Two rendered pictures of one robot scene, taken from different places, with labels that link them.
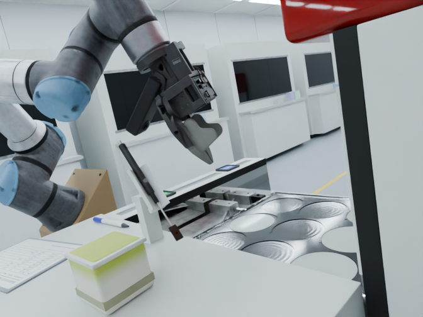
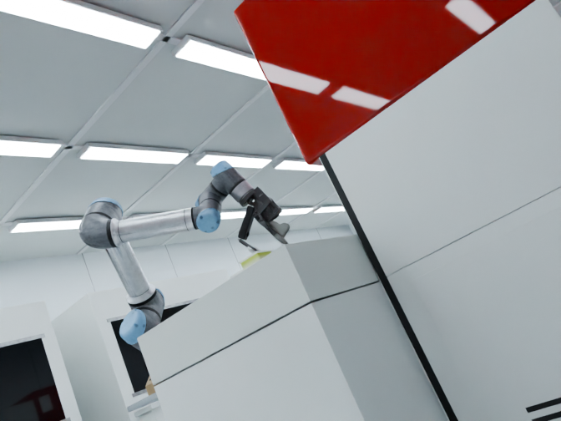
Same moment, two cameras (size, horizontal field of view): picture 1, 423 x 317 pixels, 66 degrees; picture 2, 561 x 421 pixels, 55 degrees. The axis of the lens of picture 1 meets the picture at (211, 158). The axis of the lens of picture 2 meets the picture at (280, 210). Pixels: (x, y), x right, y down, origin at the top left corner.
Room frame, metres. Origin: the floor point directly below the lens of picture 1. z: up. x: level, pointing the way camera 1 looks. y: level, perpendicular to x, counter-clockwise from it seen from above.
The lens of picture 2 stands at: (-1.12, 0.40, 0.71)
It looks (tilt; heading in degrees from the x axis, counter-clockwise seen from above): 15 degrees up; 346
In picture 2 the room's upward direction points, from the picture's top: 25 degrees counter-clockwise
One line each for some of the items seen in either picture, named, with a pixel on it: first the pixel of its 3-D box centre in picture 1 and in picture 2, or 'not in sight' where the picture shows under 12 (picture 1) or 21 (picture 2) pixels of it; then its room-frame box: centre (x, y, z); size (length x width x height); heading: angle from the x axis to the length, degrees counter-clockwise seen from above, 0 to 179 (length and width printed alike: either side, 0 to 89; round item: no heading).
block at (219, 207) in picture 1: (223, 207); not in sight; (0.85, -0.01, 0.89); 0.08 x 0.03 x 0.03; 42
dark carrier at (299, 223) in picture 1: (297, 230); not in sight; (0.61, -0.14, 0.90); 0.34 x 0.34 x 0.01; 42
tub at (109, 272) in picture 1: (111, 269); (259, 266); (0.39, 0.15, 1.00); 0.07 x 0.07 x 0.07; 46
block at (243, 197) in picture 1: (242, 197); not in sight; (0.90, -0.07, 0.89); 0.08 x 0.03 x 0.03; 42
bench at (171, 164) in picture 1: (158, 124); (184, 382); (4.57, 0.63, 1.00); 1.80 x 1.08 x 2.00; 132
